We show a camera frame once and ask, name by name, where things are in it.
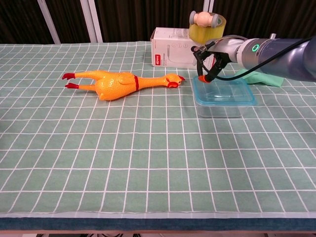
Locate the white cardboard product box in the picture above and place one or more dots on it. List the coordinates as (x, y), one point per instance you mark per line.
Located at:
(172, 54)

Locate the dark teal under cloth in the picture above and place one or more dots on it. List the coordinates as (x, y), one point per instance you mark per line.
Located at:
(148, 224)

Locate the clear plastic container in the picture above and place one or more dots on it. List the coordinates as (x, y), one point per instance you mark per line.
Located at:
(222, 112)

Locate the yellow rubber chicken toy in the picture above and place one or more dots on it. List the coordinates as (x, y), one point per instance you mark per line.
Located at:
(111, 85)

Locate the small pink dumbbell toy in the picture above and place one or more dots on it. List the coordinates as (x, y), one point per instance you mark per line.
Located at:
(203, 18)

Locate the yellow tape roll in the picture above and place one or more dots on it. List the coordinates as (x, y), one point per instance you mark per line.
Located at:
(202, 34)

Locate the green folded cloth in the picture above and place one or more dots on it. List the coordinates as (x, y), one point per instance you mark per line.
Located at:
(266, 79)

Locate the green checkered tablecloth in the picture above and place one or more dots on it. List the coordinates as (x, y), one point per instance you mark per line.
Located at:
(123, 148)

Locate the white frame post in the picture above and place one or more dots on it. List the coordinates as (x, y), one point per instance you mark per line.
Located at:
(208, 5)
(92, 22)
(49, 22)

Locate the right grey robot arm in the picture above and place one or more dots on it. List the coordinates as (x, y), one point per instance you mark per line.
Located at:
(284, 53)

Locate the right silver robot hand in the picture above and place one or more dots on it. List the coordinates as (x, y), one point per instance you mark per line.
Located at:
(228, 48)

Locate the blue container lid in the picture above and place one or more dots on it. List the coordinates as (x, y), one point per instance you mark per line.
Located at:
(222, 89)

